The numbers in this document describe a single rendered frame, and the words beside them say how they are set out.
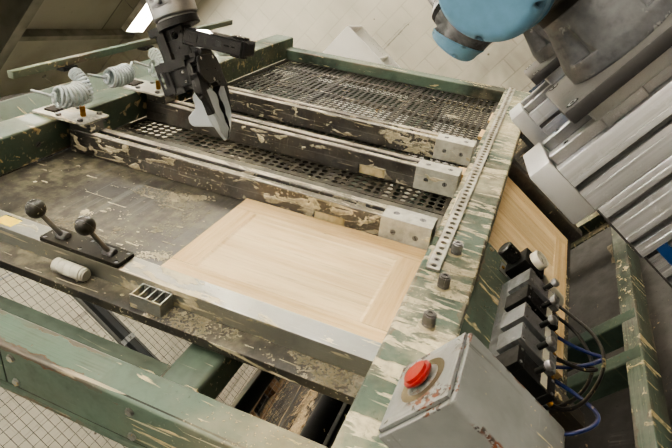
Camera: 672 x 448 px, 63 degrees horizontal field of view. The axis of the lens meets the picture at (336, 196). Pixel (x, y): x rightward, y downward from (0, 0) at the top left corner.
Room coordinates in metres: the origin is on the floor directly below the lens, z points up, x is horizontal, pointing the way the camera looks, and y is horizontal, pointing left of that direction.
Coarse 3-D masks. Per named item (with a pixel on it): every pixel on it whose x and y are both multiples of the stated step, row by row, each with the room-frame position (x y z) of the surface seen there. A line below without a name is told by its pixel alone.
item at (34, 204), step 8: (32, 200) 1.05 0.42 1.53; (40, 200) 1.06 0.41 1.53; (24, 208) 1.05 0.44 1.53; (32, 208) 1.04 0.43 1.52; (40, 208) 1.05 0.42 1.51; (32, 216) 1.05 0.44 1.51; (40, 216) 1.05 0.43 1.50; (48, 224) 1.09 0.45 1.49; (56, 232) 1.12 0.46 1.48; (64, 232) 1.13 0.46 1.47
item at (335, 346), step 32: (0, 224) 1.18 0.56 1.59; (32, 224) 1.19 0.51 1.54; (64, 256) 1.12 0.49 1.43; (128, 288) 1.08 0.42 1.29; (160, 288) 1.05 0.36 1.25; (192, 288) 1.04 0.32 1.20; (224, 288) 1.05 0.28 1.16; (224, 320) 1.01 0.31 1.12; (256, 320) 0.98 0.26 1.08; (288, 320) 0.98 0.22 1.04; (320, 352) 0.94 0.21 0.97; (352, 352) 0.92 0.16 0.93
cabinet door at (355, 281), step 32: (224, 224) 1.30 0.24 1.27; (256, 224) 1.31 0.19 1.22; (288, 224) 1.33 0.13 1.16; (320, 224) 1.33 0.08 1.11; (192, 256) 1.17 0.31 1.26; (224, 256) 1.18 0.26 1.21; (256, 256) 1.19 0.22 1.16; (288, 256) 1.20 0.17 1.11; (320, 256) 1.22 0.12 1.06; (352, 256) 1.23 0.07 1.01; (384, 256) 1.24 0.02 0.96; (416, 256) 1.24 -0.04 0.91; (256, 288) 1.09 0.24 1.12; (288, 288) 1.10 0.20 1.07; (320, 288) 1.11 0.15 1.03; (352, 288) 1.12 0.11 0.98; (384, 288) 1.12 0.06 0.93; (320, 320) 1.02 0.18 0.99; (352, 320) 1.03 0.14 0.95; (384, 320) 1.03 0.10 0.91
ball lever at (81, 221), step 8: (80, 216) 1.02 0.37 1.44; (88, 216) 1.02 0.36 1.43; (80, 224) 1.00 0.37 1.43; (88, 224) 1.01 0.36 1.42; (80, 232) 1.00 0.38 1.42; (88, 232) 1.01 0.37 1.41; (96, 240) 1.05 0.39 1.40; (104, 248) 1.08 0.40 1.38; (112, 248) 1.10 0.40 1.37; (112, 256) 1.09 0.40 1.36
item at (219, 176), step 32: (96, 128) 1.59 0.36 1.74; (128, 160) 1.55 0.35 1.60; (160, 160) 1.50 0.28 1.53; (192, 160) 1.47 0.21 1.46; (224, 192) 1.46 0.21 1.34; (256, 192) 1.41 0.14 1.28; (288, 192) 1.37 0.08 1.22; (320, 192) 1.38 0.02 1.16; (352, 224) 1.33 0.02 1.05; (384, 224) 1.30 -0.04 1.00; (416, 224) 1.27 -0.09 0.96
